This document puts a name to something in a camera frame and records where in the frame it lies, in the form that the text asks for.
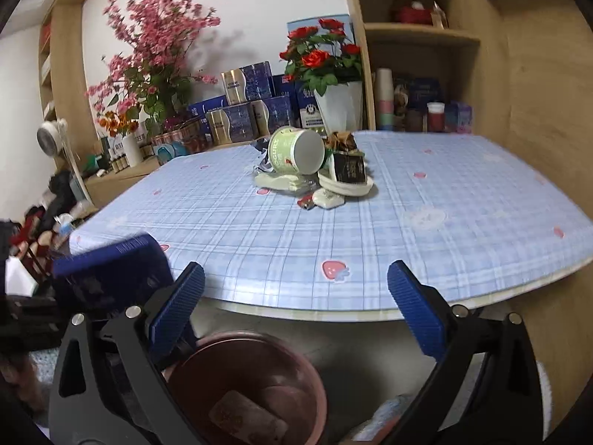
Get red gold snack wrapper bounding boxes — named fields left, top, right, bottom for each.
left=325, top=132, right=361, bottom=155

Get red rose bouquet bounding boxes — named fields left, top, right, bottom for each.
left=279, top=17, right=363, bottom=96

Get orange artificial flowers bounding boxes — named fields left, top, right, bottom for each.
left=96, top=110, right=140, bottom=139

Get white standing fan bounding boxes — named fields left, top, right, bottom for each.
left=36, top=118, right=93, bottom=207

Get teal round tin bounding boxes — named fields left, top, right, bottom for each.
left=155, top=141, right=187, bottom=166

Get blue plaid tablecloth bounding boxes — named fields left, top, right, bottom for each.
left=69, top=130, right=593, bottom=323

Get black snack packet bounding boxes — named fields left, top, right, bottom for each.
left=330, top=151, right=370, bottom=186

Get silver foil wrapper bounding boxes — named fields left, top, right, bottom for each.
left=251, top=138, right=273, bottom=173

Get brown flat packet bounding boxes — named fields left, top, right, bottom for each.
left=208, top=389, right=289, bottom=445

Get red basket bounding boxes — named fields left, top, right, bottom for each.
left=389, top=0, right=450, bottom=29

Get red cup with white lid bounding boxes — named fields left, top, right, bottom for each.
left=427, top=101, right=446, bottom=133

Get white flower pot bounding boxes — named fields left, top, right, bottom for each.
left=315, top=80, right=365, bottom=133

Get wooden shelf unit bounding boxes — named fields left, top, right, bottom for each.
left=340, top=0, right=510, bottom=133

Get stack of pastel paper cups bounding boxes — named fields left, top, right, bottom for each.
left=374, top=68, right=395, bottom=131

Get pile of clothes and bags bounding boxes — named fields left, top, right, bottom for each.
left=0, top=169, right=90, bottom=297

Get flat blue box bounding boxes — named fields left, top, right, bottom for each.
left=187, top=96, right=228, bottom=119

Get white bottle vase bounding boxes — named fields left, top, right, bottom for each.
left=121, top=133, right=144, bottom=168

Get floral patterned basket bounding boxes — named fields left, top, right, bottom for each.
left=150, top=119, right=205, bottom=166

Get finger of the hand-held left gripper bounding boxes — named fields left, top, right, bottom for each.
left=52, top=233, right=174, bottom=332

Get small blue box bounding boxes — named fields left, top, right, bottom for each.
left=272, top=74, right=302, bottom=99

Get small white packet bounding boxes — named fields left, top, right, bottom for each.
left=312, top=191, right=344, bottom=210

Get gold and blue gift box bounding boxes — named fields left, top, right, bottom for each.
left=206, top=104, right=256, bottom=147
left=250, top=96, right=294, bottom=138
left=221, top=61, right=274, bottom=105

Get purple box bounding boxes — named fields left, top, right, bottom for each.
left=447, top=101, right=474, bottom=133

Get pink plastic bin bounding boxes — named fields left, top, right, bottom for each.
left=164, top=330, right=329, bottom=445

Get wooden wall shelf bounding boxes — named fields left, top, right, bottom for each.
left=39, top=7, right=87, bottom=121

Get pale clear plastic wrapper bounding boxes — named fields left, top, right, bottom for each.
left=253, top=171, right=317, bottom=196

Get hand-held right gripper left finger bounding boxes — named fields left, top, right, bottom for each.
left=49, top=262, right=205, bottom=445

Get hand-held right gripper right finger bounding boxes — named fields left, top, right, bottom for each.
left=387, top=260, right=544, bottom=445

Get pink blossom artificial plant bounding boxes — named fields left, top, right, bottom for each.
left=86, top=0, right=222, bottom=136

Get dark blue box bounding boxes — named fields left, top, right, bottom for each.
left=394, top=76, right=442, bottom=131

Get blue white carton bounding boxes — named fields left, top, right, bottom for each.
left=300, top=87, right=326, bottom=131

